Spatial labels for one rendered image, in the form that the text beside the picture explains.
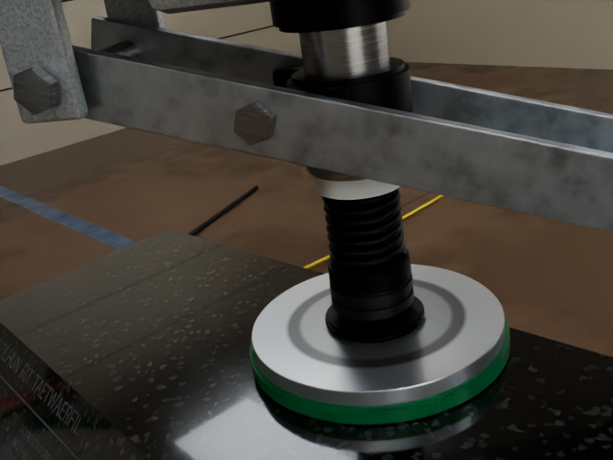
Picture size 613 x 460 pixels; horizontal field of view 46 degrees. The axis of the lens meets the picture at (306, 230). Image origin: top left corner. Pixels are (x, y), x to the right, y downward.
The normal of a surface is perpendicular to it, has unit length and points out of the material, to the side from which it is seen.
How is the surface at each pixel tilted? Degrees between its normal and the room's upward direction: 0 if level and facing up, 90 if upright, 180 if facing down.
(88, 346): 0
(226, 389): 0
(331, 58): 90
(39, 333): 0
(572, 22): 90
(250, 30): 90
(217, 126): 90
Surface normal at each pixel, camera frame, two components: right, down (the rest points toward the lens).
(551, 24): -0.73, 0.35
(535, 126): -0.23, 0.40
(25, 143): 0.67, 0.19
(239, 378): -0.13, -0.92
